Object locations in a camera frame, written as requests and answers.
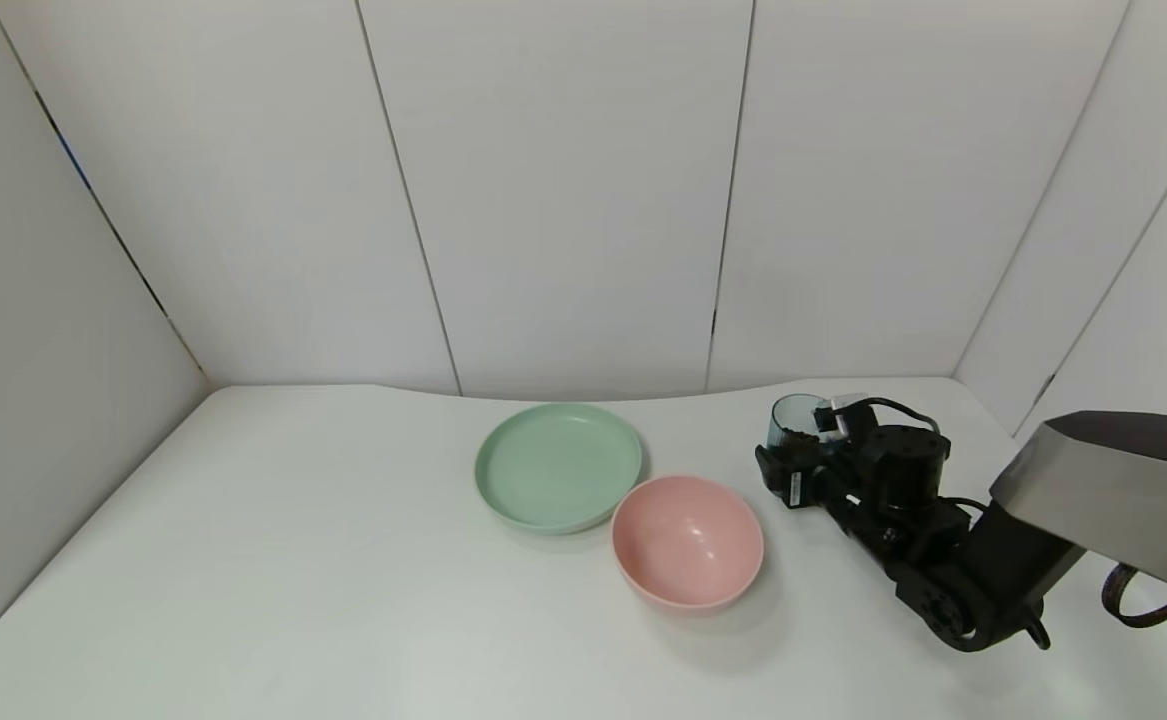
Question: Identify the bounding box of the teal translucent ribbed cup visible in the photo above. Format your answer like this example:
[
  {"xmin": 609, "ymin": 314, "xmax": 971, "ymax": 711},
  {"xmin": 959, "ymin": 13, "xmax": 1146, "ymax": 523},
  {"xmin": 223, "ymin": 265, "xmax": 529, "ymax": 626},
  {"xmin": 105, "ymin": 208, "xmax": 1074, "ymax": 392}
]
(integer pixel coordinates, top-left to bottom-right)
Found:
[{"xmin": 766, "ymin": 393, "xmax": 836, "ymax": 463}]

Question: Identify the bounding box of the pink plastic bowl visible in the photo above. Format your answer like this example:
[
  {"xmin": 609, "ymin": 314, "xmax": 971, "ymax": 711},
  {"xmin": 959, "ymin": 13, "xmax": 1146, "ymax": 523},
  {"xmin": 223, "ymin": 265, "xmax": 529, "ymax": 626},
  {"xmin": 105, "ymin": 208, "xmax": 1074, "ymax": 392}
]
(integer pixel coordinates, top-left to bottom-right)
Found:
[{"xmin": 610, "ymin": 475, "xmax": 765, "ymax": 610}]

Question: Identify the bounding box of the pale green plastic plate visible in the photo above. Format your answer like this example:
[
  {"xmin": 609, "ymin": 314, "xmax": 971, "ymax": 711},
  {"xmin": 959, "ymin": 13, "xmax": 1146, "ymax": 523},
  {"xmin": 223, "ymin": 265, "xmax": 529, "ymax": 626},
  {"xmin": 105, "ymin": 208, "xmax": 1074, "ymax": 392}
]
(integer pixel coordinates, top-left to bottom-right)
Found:
[{"xmin": 474, "ymin": 403, "xmax": 645, "ymax": 535}]

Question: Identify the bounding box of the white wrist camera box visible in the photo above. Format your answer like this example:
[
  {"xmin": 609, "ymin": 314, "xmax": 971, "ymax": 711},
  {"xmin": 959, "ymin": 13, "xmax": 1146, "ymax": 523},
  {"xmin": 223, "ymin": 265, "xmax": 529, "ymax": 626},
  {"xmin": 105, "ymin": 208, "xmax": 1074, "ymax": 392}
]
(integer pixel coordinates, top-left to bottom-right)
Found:
[{"xmin": 813, "ymin": 394, "xmax": 872, "ymax": 443}]

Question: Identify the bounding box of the black camera cable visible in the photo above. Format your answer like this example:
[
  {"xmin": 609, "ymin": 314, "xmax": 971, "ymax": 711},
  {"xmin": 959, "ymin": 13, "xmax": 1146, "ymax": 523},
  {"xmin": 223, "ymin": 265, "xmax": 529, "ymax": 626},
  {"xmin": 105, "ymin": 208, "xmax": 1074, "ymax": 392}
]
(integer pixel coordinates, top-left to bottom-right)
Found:
[{"xmin": 836, "ymin": 397, "xmax": 942, "ymax": 435}]

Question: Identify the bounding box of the black cable with white label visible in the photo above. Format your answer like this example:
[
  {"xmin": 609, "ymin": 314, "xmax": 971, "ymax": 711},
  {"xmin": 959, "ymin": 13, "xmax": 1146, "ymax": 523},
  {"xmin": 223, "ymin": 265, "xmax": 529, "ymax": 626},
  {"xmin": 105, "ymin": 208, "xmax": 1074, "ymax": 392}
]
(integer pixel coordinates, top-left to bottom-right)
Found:
[{"xmin": 1101, "ymin": 563, "xmax": 1167, "ymax": 630}]

